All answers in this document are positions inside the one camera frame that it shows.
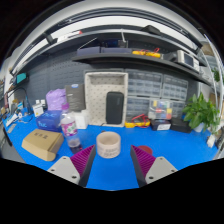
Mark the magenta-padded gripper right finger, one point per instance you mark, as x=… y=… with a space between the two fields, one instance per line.
x=150 y=165

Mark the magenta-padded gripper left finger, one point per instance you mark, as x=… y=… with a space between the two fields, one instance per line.
x=75 y=163

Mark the clear bottle with purple cap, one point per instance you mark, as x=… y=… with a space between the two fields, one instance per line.
x=69 y=128

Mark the flat round red coaster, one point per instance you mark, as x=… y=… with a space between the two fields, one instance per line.
x=148 y=149

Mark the beige ceramic cup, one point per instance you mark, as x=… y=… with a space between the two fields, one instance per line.
x=108 y=144

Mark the brown cardboard box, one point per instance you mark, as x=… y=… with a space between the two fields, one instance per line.
x=41 y=143

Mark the black box with white label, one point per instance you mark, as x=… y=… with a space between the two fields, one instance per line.
x=161 y=125

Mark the yellow multimeter with red leads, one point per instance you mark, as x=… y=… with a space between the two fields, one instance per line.
x=136 y=124

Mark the small white box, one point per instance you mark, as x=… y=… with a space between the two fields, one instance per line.
x=81 y=119

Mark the flat black box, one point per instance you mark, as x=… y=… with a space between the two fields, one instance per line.
x=180 y=126

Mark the blue product box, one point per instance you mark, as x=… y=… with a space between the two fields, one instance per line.
x=48 y=120

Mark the clear organizer box, coloured parts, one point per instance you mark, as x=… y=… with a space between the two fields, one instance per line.
x=160 y=109

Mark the small white card sign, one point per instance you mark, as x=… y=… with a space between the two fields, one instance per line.
x=38 y=110

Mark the dark grey upright box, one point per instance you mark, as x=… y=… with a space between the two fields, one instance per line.
x=75 y=98

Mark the purple plastic bag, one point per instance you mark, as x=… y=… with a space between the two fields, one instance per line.
x=56 y=99

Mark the white dotted storage bin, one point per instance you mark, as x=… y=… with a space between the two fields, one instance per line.
x=96 y=96

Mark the green potted plant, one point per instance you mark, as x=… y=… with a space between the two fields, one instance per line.
x=200 y=111

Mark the grey small-parts drawer cabinet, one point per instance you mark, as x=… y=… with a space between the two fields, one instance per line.
x=175 y=88
x=143 y=85

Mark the teal box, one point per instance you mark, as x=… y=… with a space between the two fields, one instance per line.
x=21 y=78

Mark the dark overhead shelf unit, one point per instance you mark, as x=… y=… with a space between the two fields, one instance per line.
x=133 y=60

